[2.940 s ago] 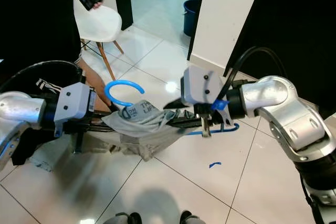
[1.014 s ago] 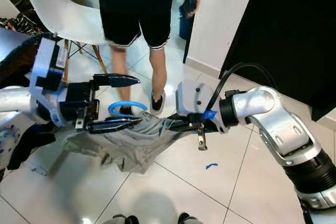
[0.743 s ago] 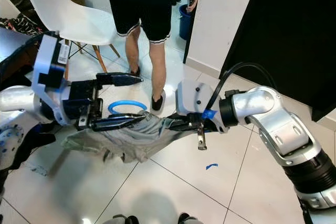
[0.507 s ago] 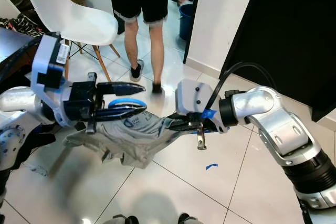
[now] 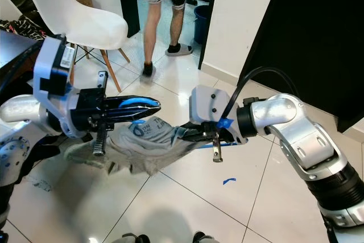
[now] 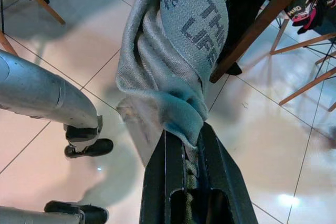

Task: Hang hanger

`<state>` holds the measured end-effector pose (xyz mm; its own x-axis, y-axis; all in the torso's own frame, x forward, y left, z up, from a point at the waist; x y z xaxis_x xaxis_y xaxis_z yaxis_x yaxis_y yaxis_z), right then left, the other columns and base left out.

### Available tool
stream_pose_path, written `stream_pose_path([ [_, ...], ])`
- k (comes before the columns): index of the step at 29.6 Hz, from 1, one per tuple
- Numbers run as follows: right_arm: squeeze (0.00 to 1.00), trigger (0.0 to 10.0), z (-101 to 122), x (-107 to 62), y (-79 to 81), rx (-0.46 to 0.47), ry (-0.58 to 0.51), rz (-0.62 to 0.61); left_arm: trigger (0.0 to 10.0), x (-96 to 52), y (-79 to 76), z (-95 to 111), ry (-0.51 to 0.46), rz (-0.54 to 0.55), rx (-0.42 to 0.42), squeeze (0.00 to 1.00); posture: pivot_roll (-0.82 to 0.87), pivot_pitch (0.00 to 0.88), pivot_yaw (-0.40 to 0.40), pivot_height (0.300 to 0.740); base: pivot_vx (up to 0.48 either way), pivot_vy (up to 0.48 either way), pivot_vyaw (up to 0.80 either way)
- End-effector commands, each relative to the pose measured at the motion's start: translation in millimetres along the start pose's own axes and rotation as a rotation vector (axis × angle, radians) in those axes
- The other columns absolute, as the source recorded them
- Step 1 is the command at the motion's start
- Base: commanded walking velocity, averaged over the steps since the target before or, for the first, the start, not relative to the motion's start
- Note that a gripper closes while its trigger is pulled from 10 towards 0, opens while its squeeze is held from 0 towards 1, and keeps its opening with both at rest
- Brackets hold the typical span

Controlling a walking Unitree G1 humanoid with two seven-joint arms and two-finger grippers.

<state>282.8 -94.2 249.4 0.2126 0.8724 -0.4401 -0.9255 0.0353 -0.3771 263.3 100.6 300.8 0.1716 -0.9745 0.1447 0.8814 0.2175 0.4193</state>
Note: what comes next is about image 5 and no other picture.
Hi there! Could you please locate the blue bin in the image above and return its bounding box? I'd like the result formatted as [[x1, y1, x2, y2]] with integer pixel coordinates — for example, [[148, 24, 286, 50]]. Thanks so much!
[[193, 5, 211, 44]]

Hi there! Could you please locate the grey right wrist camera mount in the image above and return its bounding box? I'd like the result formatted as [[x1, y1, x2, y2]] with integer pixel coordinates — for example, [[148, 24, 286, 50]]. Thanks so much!
[[189, 85, 241, 144]]

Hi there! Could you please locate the patterned clothes pile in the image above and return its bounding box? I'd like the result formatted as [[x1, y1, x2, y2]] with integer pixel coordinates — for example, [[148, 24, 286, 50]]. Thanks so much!
[[0, 17, 47, 42]]

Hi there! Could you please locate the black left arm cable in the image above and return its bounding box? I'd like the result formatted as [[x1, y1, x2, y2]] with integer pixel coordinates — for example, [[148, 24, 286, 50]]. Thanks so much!
[[0, 39, 46, 94]]

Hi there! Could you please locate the black door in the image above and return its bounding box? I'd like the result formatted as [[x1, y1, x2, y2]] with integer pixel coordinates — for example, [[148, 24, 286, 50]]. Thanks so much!
[[239, 0, 364, 133]]

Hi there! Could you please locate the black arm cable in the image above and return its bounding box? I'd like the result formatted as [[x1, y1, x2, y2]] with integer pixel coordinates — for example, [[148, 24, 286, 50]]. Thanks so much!
[[0, 39, 46, 94], [221, 67, 301, 130]]

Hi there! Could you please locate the white plastic chair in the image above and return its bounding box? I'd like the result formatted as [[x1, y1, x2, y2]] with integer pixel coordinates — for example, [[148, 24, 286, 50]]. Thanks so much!
[[13, 0, 130, 93]]

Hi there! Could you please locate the black robot right foot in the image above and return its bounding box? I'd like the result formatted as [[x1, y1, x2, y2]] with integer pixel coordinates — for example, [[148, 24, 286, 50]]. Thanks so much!
[[192, 231, 218, 243]]

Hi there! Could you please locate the dark wooden table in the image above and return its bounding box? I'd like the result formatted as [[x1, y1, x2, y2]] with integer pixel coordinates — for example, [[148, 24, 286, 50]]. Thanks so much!
[[0, 28, 42, 93]]

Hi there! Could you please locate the black robot foot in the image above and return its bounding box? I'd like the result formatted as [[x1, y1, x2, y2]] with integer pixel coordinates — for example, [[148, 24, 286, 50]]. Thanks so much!
[[192, 231, 218, 243], [121, 232, 151, 243]]

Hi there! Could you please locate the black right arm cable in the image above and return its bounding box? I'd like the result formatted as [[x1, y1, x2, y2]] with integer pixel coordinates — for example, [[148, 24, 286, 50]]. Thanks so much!
[[221, 67, 301, 130]]

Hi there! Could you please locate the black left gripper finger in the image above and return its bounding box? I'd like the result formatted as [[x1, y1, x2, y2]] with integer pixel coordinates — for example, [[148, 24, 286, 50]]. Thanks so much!
[[118, 97, 162, 114], [111, 112, 158, 126]]

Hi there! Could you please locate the black robot left foot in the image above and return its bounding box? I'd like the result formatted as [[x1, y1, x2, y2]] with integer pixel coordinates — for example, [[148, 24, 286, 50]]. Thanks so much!
[[121, 232, 151, 243]]

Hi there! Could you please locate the grey printed T-shirt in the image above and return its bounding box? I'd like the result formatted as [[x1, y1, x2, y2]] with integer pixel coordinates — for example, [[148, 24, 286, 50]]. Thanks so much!
[[64, 119, 217, 176]]

